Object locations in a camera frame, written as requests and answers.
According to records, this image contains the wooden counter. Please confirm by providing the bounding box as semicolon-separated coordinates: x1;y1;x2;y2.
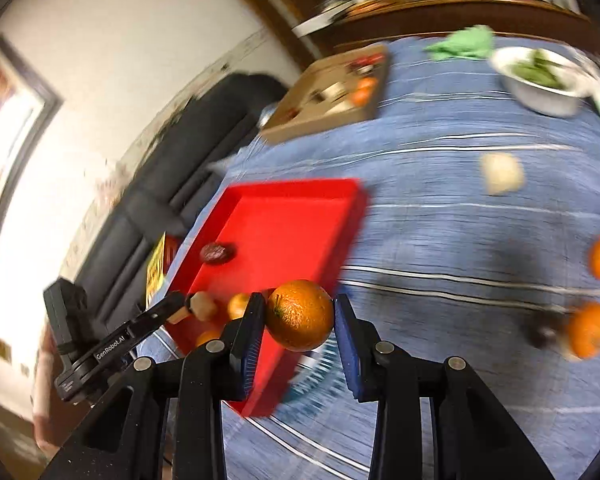
290;0;600;56

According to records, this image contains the green cloth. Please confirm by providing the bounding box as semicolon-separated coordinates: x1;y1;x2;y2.
424;25;496;61

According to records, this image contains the green leafy vegetable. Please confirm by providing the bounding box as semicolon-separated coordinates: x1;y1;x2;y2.
510;52;568;88

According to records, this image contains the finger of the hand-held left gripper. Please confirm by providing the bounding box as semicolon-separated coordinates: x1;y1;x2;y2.
129;292;188;345

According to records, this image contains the white sugarcane piece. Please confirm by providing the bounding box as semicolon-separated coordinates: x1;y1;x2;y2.
480;152;526;196
170;291;219;325

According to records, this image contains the cardboard box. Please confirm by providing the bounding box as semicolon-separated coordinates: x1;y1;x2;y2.
259;44;391;145

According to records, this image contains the small mandarin orange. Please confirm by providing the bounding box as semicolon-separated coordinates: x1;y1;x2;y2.
227;292;253;320

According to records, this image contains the dark purple passion fruit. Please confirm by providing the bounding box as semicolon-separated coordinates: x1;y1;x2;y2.
527;322;563;351

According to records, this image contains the red tray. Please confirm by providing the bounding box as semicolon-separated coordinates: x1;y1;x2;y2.
162;177;370;418

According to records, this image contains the black sofa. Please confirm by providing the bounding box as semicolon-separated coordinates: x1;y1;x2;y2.
72;72;291;306

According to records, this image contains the red date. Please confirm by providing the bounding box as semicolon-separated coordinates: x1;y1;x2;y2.
200;241;237;265

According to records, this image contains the white bowl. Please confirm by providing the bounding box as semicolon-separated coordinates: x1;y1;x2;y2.
490;46;598;118

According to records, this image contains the framed wall picture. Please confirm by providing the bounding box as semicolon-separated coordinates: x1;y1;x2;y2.
0;35;63;331

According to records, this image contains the person's left forearm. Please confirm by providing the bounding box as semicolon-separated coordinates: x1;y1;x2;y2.
31;347;88;461

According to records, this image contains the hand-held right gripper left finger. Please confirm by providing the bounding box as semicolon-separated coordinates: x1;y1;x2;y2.
40;294;267;480

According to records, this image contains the blue plaid tablecloth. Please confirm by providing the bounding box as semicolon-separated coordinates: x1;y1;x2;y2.
135;35;600;480

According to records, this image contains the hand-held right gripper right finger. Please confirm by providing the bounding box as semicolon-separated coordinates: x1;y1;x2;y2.
334;294;556;480

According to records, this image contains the yellow red packet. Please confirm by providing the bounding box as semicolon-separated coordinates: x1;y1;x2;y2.
145;232;181;311

